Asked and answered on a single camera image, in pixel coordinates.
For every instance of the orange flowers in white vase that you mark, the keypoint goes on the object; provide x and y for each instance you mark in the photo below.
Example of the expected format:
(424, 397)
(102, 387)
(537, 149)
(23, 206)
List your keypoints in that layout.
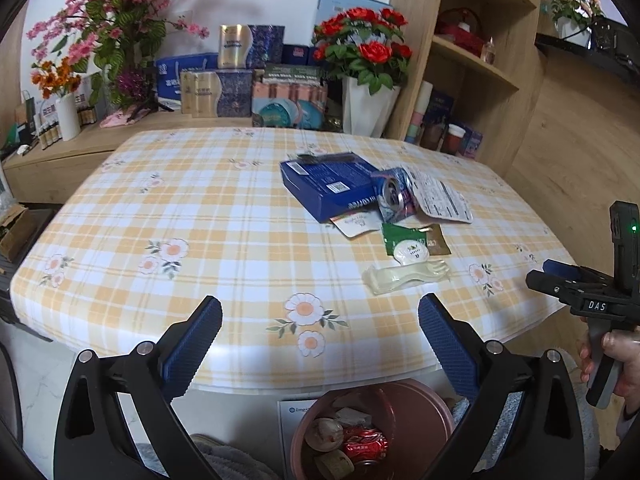
(67, 120)

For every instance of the red roses in white vase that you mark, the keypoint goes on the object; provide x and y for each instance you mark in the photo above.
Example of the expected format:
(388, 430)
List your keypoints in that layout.
(365, 105)

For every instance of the gold and blue gift box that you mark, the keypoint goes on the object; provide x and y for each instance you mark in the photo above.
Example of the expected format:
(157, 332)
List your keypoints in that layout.
(220, 92)

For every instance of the pink cloth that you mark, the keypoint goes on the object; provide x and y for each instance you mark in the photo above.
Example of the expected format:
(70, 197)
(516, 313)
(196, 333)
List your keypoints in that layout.
(120, 119)

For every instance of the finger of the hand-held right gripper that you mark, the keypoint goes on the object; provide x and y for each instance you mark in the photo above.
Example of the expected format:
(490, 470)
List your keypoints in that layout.
(562, 269)
(555, 284)

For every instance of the pink and teal box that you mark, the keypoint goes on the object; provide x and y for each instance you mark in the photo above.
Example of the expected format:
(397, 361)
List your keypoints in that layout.
(290, 105)

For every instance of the light blue flat box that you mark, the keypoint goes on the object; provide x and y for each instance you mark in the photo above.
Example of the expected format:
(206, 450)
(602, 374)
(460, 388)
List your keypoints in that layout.
(335, 5)

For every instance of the stack of pastel cups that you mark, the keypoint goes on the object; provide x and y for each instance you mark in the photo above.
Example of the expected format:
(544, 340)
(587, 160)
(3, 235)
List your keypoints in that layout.
(417, 115)

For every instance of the purple flower bunch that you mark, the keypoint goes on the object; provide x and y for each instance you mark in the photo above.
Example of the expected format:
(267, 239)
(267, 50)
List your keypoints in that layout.
(131, 82)

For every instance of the blue coffee box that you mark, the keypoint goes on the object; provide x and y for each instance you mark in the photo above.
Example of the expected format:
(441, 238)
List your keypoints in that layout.
(325, 182)

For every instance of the white sachet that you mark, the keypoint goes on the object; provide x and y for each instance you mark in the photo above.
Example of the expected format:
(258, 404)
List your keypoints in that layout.
(355, 224)

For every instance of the grey fuzzy rug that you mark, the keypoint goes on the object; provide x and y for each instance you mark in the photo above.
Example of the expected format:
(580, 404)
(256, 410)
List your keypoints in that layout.
(235, 460)

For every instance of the pink blossom flower arrangement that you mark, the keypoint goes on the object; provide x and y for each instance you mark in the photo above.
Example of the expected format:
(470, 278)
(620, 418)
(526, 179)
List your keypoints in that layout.
(115, 15)

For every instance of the wooden sideboard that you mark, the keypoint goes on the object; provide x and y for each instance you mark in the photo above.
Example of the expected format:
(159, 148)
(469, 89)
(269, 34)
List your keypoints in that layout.
(60, 170)

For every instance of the small perfume bottle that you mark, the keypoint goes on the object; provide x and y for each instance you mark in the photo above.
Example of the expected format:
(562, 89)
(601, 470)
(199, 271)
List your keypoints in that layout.
(489, 52)

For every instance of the green sachet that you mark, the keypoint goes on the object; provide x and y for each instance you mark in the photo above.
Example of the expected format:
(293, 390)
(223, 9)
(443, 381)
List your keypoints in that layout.
(400, 234)

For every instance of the person's right hand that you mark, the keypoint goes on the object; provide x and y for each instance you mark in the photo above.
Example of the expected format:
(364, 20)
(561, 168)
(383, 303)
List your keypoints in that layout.
(630, 360)

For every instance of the blue box with white print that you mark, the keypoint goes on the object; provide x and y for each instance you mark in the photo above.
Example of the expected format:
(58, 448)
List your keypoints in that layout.
(474, 142)

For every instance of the small black tripod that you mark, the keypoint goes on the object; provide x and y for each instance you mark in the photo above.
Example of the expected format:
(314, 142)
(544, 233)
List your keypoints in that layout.
(150, 107)

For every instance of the small dark blue box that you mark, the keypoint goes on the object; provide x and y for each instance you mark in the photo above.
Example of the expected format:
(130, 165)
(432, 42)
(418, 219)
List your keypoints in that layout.
(295, 54)

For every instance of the open cardboard box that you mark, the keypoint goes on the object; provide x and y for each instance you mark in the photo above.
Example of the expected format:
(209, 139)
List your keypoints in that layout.
(15, 230)

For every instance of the black wall shelf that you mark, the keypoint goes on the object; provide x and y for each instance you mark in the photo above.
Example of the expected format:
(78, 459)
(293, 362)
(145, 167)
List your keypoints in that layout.
(600, 60)

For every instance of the pink roses in white pot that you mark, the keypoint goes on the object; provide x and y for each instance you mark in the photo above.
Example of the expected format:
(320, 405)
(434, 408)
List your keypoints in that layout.
(575, 10)

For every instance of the white flat carton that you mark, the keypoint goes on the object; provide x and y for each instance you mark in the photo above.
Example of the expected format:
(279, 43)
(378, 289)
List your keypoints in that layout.
(295, 420)

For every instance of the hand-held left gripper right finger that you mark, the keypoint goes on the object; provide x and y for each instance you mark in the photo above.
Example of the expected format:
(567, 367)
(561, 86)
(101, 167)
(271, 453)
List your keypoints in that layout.
(447, 345)

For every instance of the row of small brown bottles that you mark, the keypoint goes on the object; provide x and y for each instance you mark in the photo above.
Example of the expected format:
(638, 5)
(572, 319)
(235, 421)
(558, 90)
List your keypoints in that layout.
(50, 132)

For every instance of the brown sachet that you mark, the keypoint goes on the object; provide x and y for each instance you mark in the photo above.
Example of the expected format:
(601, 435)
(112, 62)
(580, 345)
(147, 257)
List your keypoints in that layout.
(440, 241)

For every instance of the red cup with white rim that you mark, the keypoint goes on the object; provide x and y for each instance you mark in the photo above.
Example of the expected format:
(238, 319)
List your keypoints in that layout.
(454, 141)

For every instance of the crushed purple can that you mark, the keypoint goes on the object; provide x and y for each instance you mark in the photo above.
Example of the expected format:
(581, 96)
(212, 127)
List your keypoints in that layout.
(395, 195)

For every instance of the dark green box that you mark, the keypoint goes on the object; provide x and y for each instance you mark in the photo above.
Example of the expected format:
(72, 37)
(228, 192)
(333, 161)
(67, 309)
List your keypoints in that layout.
(290, 74)

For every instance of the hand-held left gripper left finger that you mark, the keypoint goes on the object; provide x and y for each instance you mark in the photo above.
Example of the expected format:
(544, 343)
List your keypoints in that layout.
(192, 345)

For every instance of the white foil cup lid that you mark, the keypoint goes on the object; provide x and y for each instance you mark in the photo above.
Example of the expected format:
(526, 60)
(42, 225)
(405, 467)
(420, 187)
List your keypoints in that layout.
(442, 200)

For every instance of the dark paper bag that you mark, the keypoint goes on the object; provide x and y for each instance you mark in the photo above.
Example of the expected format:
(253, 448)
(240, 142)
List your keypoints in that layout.
(29, 110)

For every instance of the wooden shelf unit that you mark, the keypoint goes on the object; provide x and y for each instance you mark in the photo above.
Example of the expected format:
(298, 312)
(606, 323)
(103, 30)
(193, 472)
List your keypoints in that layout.
(420, 10)

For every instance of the brown plastic trash bin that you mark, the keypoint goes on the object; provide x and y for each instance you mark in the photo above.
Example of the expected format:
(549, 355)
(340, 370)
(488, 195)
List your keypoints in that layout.
(400, 400)

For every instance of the blue and white carton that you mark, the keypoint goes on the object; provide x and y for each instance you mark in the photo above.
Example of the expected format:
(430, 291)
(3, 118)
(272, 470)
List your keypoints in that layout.
(185, 67)

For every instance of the round white lid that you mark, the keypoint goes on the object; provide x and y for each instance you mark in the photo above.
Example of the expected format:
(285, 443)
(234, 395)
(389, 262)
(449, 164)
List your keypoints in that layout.
(411, 254)

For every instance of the silver and blue gift box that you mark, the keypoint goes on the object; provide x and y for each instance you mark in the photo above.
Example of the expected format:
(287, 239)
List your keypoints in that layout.
(250, 45)

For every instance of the clear wrapped plastic fork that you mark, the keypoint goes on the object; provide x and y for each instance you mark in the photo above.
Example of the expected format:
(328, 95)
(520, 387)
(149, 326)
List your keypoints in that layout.
(400, 277)

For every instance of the crushed red can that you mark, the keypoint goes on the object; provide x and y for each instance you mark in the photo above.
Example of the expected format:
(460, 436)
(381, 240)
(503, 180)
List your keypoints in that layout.
(365, 445)

